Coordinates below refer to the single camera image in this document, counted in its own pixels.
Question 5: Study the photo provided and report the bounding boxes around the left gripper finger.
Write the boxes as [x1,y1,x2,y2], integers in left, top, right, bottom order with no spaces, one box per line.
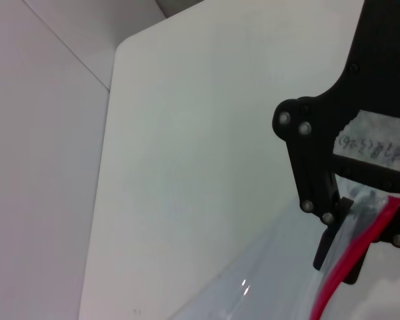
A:
[342,195,400,285]
[272,96,341,271]

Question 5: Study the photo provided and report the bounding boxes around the clear red-zip document bag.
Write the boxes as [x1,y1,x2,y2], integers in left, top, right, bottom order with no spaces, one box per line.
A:
[166,178,400,320]

